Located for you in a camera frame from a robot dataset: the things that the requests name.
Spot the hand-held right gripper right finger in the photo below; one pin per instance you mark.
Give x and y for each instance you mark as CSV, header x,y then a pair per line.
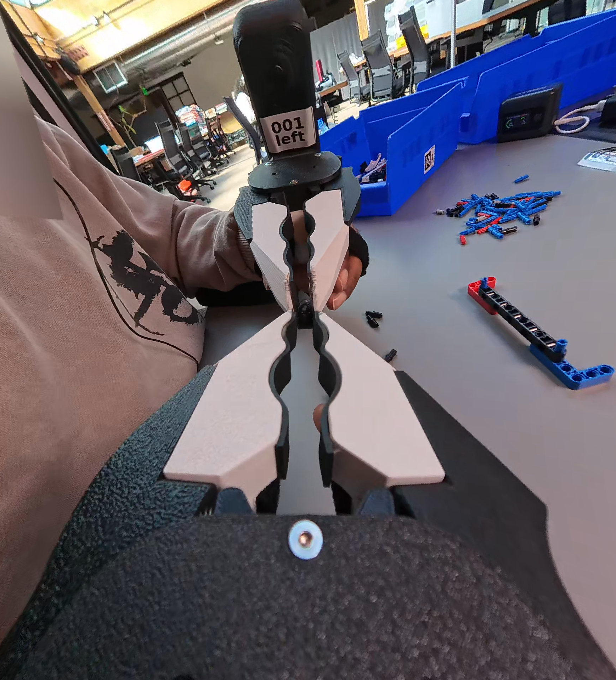
x,y
382,419

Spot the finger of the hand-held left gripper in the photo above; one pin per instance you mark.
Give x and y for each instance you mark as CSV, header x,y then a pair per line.
x,y
332,233
268,239

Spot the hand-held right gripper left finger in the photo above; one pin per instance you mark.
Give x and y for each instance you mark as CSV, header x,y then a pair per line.
x,y
228,414

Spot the person's left forearm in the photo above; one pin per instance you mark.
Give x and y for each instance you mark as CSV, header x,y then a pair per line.
x,y
201,239

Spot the loose lego pieces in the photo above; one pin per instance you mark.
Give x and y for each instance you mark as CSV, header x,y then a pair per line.
x,y
372,171

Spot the pile of lego pins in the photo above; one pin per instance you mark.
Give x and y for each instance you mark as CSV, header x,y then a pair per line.
x,y
499,212

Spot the black red blue lego beam assembly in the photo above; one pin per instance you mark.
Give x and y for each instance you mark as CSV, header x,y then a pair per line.
x,y
536,329

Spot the person's left hand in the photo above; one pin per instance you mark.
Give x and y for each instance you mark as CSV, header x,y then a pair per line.
x,y
345,284

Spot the person's right hand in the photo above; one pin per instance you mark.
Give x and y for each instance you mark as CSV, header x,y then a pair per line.
x,y
318,417

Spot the black office chair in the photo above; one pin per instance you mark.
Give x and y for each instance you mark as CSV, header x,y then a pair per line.
x,y
411,37
379,58
191,159

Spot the blue plastic bin with tag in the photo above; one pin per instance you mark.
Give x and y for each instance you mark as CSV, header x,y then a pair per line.
x,y
403,159

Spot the air vent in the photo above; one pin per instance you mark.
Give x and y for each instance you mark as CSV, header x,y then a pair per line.
x,y
110,77

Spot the person's beige sweatshirt torso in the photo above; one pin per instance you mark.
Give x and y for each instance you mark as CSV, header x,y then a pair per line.
x,y
37,345

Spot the black power station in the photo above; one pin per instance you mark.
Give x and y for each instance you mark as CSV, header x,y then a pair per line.
x,y
531,111

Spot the large blue plastic bin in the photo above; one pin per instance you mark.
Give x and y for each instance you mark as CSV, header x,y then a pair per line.
x,y
552,48

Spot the thin wooden post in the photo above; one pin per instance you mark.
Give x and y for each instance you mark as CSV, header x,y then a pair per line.
x,y
361,16

